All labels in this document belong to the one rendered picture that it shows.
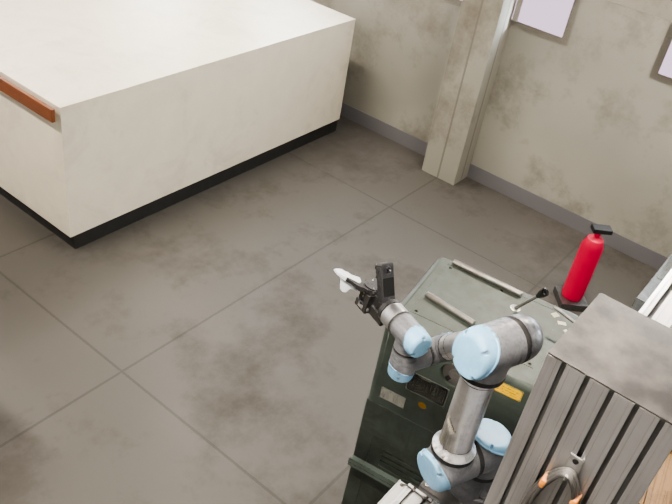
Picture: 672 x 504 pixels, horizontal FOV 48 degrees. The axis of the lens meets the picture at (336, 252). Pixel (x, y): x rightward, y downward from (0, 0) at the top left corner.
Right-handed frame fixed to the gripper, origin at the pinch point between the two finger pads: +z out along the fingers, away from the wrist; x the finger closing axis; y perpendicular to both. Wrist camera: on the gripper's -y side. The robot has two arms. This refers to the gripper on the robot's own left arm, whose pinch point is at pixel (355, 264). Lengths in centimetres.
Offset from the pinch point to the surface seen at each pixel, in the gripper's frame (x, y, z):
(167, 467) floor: -10, 161, 67
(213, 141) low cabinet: 94, 108, 280
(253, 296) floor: 77, 149, 162
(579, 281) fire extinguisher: 257, 103, 82
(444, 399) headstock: 42, 49, -18
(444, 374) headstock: 40, 40, -15
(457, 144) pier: 271, 88, 234
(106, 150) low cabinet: 10, 97, 248
